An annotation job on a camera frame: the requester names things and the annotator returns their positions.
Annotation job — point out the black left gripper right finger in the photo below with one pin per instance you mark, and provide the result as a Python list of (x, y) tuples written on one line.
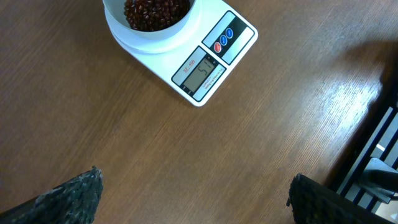
[(313, 203)]

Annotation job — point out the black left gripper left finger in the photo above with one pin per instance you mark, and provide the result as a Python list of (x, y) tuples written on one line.
[(72, 202)]

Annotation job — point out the white digital kitchen scale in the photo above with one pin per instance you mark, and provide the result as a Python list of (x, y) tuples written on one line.
[(197, 66)]

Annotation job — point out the white round bowl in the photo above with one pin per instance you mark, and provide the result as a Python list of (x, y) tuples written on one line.
[(120, 28)]

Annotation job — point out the red beans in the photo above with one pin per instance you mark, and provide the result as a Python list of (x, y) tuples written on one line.
[(154, 15)]

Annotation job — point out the grey metal table frame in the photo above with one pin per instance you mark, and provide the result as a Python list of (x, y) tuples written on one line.
[(372, 151)]

